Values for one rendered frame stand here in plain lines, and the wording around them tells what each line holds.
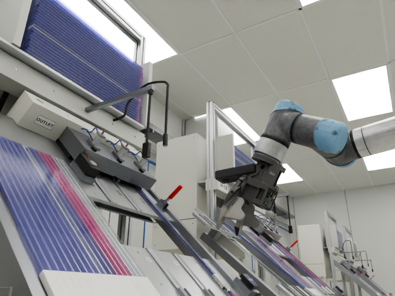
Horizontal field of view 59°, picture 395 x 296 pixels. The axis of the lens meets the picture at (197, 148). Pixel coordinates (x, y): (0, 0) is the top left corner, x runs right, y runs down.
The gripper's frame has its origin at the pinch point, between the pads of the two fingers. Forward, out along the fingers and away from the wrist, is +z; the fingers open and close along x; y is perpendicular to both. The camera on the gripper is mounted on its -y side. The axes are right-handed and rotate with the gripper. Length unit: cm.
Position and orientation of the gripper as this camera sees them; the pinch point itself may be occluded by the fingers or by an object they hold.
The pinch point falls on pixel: (226, 228)
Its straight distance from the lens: 89.2
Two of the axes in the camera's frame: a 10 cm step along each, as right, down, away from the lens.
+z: -4.3, 9.0, -1.1
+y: 7.5, 2.9, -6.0
